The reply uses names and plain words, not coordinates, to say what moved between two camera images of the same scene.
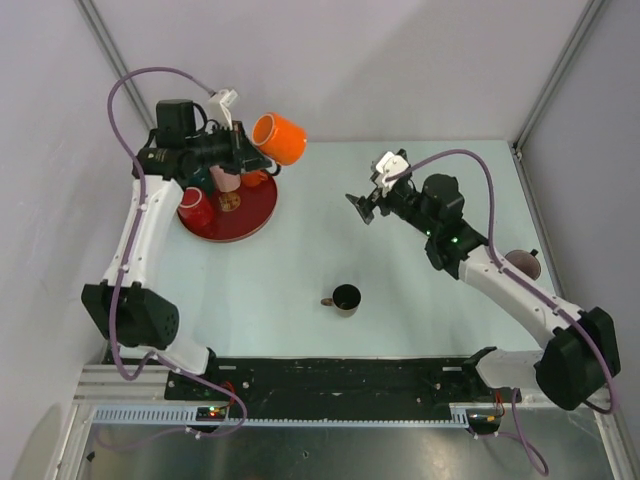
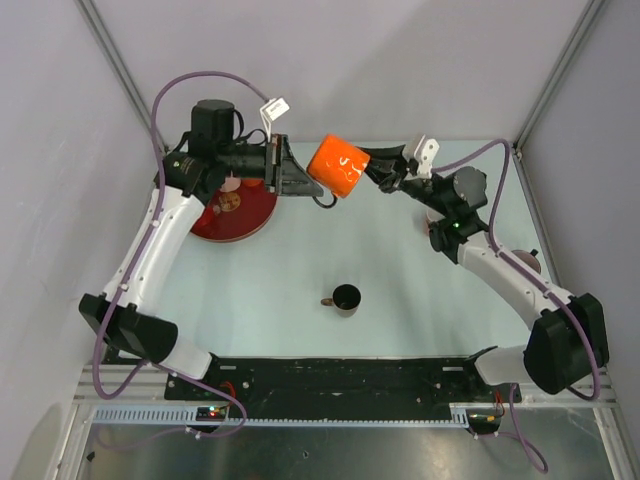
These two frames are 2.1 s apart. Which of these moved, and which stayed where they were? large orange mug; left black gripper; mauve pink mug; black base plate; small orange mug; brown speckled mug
Moved: large orange mug; left black gripper
Stayed: small orange mug; black base plate; brown speckled mug; mauve pink mug
